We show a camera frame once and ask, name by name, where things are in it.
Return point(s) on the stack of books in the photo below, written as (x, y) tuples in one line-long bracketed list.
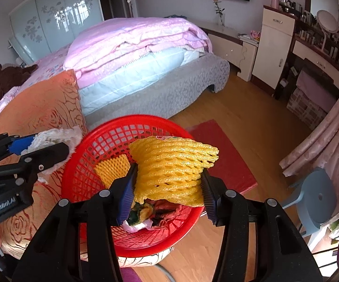
[(247, 38)]

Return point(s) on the pink patterned curtain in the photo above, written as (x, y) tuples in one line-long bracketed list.
[(325, 141)]

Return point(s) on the yellow foam fruit net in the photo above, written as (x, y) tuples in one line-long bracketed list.
[(110, 169), (169, 167)]

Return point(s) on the rose in glass vase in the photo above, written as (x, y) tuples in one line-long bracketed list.
[(220, 16)]

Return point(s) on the patterned storage ottoman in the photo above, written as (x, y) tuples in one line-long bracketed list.
[(304, 108)]

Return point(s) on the cream dressing table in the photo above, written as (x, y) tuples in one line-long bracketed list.
[(313, 58)]

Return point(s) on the orange rose pattern blanket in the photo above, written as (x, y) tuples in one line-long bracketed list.
[(49, 102)]

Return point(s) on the blue plastic stool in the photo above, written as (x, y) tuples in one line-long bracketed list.
[(319, 196)]

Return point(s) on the pink cushion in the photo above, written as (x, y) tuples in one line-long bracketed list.
[(319, 91)]

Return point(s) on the grey bed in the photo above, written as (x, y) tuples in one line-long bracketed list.
[(172, 94)]

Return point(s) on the blue clothing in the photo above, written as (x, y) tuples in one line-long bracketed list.
[(175, 16)]

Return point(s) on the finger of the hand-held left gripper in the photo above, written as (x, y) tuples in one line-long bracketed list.
[(46, 155), (19, 144)]

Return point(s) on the pink folded quilt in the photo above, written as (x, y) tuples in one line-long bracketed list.
[(128, 41)]

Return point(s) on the glass sliding door wardrobe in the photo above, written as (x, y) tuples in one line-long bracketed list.
[(54, 14)]

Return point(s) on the brown teddy bear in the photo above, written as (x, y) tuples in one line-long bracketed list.
[(5, 79)]

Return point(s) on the red floor mat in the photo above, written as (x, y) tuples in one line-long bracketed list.
[(231, 158)]

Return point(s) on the white tissue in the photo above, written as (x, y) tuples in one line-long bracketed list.
[(60, 135)]

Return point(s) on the low cream cabinet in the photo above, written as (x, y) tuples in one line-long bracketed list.
[(231, 50)]

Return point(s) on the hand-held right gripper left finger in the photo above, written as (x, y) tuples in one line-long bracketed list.
[(126, 196)]

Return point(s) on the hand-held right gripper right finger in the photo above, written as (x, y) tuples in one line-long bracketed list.
[(210, 202)]

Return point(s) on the red plastic mesh basket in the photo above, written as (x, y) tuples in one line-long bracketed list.
[(104, 141)]

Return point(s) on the white leaning board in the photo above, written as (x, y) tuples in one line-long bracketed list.
[(18, 50)]

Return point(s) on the pink small box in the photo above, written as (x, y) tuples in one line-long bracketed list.
[(255, 34)]

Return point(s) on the row of cosmetic bottles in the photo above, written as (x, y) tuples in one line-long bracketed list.
[(301, 14)]

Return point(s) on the tall cream cabinet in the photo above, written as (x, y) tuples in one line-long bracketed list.
[(272, 50)]

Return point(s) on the light blue duvet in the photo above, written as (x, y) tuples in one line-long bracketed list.
[(128, 73)]

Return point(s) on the pink floral bedsheet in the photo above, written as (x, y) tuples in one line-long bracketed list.
[(49, 64)]

